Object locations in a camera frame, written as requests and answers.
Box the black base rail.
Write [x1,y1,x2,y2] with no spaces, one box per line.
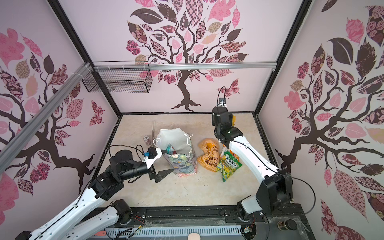
[63,200,315,240]

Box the colourful paper bag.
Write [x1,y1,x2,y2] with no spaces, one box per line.
[153,128,197,178]

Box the left aluminium rail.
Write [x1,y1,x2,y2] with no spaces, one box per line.
[1,63,91,173]

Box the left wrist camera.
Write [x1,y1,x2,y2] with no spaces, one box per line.
[143,147,163,170]

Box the white slotted cable duct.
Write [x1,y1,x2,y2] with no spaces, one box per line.
[90,226,244,240]

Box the orange snack bag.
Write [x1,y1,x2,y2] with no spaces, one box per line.
[197,139,220,172]

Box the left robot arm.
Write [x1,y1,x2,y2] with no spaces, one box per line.
[16,148,173,240]

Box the small glass jar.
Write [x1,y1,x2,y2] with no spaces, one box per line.
[143,135,152,146]

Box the teal snack packet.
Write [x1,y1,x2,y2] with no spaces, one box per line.
[166,144,178,156]

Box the black wire basket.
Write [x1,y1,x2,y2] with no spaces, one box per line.
[82,60,153,94]

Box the green snack bag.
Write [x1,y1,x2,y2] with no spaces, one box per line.
[217,150,242,183]

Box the black round knob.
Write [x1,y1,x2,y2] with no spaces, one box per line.
[277,219,298,231]

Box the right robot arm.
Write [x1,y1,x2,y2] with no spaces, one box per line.
[212,106,293,220]

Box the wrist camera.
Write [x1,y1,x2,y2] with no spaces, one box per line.
[143,147,163,170]
[218,97,227,107]

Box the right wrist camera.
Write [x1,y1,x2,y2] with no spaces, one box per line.
[218,97,227,107]

